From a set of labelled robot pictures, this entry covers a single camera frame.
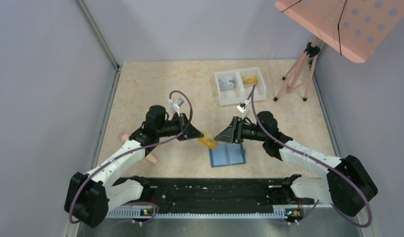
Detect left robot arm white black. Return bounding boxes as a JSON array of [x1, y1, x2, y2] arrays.
[[64, 105, 204, 228]]

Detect teal card holder wallet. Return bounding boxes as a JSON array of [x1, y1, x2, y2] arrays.
[[209, 144, 246, 168]]

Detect white two-compartment tray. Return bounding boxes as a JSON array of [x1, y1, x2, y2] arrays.
[[214, 67, 267, 106]]

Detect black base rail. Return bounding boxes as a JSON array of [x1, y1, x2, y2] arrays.
[[129, 176, 314, 214]]

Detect silver card in tray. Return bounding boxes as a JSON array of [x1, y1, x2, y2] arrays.
[[218, 78, 236, 91]]

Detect gold card in tray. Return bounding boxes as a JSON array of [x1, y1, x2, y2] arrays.
[[241, 75, 258, 85]]

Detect purple cable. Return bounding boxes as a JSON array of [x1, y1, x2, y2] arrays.
[[68, 90, 193, 225], [246, 84, 373, 228]]

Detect pink perforated board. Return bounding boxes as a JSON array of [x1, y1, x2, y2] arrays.
[[275, 0, 404, 63]]

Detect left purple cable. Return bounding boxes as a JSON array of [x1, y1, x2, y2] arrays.
[[68, 90, 193, 225]]

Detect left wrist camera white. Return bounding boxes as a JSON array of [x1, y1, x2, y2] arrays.
[[168, 98, 184, 115]]

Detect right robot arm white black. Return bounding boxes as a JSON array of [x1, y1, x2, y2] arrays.
[[214, 111, 378, 217]]

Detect beige wooden peg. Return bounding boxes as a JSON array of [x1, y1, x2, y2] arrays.
[[120, 133, 159, 165]]

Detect aluminium frame post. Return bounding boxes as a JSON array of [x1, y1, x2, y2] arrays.
[[74, 0, 120, 71]]

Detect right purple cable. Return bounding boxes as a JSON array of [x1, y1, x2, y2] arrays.
[[246, 84, 373, 228]]

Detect grey slotted cable duct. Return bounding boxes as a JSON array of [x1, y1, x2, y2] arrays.
[[106, 207, 304, 220]]

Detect pink tripod stand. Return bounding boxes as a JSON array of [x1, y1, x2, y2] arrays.
[[273, 37, 321, 102]]

